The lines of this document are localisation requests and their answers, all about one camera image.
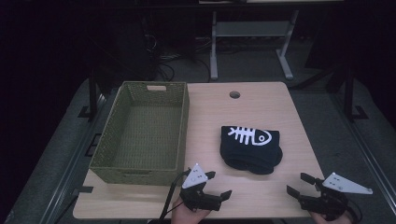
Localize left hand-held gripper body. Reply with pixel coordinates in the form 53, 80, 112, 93
179, 162, 223, 213

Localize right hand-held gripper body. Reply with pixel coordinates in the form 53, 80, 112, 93
298, 172, 374, 217

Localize black garment fishbone print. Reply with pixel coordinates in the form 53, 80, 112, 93
219, 125, 284, 175

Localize green woven basket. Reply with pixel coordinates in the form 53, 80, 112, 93
89, 80, 191, 187

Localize person's right hand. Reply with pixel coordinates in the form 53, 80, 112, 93
309, 211, 355, 224

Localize person's left hand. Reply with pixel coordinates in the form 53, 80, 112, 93
170, 197, 211, 224

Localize black metal stand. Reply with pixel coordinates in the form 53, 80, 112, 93
342, 64, 370, 123
77, 69, 101, 121

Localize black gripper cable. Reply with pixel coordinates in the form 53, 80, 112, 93
158, 168, 191, 224
346, 198, 364, 224

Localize aluminium floor rail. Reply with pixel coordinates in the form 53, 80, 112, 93
330, 91, 396, 216
38, 92, 108, 224

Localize black table edge bracket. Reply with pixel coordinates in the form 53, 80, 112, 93
72, 185, 94, 198

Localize black floor cables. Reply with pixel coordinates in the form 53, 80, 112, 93
143, 34, 213, 82

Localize white metal desk frame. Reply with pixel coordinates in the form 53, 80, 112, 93
199, 0, 344, 81

